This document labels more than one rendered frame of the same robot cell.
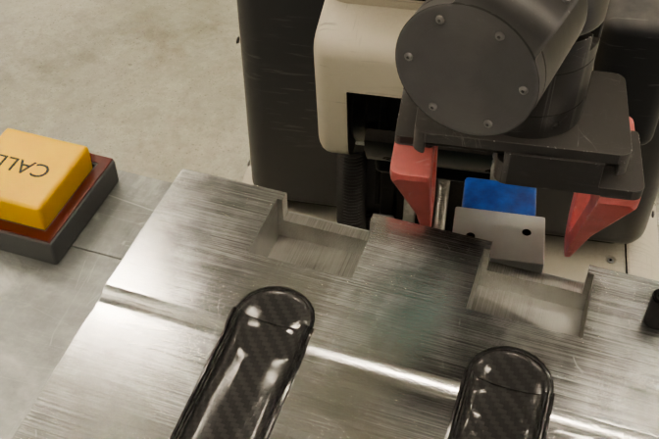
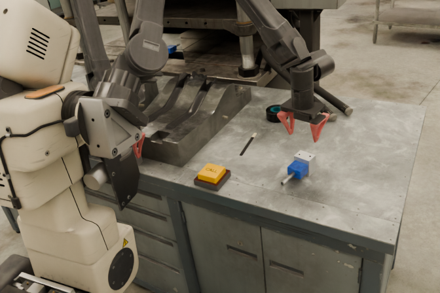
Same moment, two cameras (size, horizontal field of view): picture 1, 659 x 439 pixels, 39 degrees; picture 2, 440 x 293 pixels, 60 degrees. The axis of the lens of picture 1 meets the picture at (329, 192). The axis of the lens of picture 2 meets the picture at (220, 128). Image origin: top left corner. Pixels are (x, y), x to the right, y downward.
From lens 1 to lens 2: 1.38 m
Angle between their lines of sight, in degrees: 105
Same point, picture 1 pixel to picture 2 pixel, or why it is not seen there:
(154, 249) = (184, 133)
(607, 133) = not seen: hidden behind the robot
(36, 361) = (212, 157)
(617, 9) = (21, 262)
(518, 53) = not seen: hidden behind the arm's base
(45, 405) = (201, 121)
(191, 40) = not seen: outside the picture
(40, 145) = (207, 174)
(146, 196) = (188, 182)
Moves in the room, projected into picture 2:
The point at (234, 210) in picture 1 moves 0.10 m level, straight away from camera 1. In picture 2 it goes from (171, 137) to (165, 155)
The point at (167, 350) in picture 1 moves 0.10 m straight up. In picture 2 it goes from (185, 125) to (181, 97)
